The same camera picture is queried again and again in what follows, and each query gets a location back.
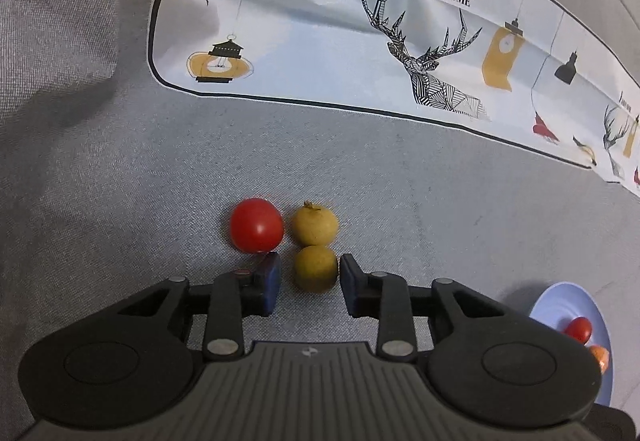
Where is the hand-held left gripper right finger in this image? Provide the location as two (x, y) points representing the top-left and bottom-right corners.
(340, 253), (506, 362)

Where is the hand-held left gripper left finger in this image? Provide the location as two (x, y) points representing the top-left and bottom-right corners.
(116, 252), (282, 362)

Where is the yellow-brown longan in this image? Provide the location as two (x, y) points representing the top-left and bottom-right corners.
(291, 201), (340, 246)
(292, 245), (339, 293)

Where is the blue plate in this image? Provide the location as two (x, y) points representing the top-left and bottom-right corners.
(529, 282), (613, 407)

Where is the red cherry tomato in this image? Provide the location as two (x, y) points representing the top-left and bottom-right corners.
(564, 316), (593, 344)
(230, 197), (285, 254)

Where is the small round mandarin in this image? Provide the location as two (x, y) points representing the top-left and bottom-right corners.
(586, 344), (611, 376)

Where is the grey white printed tablecloth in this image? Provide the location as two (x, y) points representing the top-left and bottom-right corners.
(0, 0), (640, 441)

